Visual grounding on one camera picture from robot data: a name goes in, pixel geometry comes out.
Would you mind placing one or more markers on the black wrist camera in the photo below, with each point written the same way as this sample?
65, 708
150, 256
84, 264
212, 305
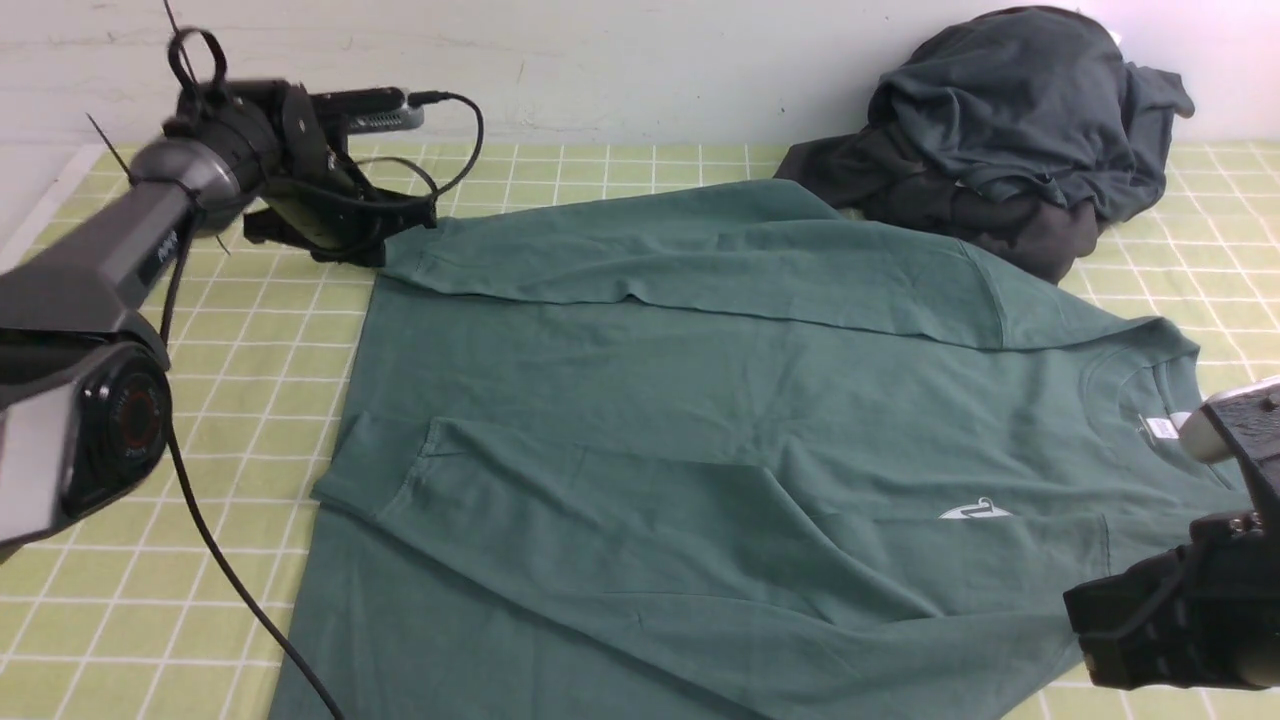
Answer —
369, 111

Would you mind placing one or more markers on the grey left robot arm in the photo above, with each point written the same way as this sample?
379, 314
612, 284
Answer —
87, 407

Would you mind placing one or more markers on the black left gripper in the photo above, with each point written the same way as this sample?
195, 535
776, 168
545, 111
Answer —
258, 153

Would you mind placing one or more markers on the green long sleeve shirt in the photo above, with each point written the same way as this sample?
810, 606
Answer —
726, 454

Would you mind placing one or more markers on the dark brown crumpled garment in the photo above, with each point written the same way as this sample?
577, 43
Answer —
880, 174

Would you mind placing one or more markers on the dark grey crumpled garment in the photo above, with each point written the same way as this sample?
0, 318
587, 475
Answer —
1036, 99

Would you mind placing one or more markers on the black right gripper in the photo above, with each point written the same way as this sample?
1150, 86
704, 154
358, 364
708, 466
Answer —
1206, 614

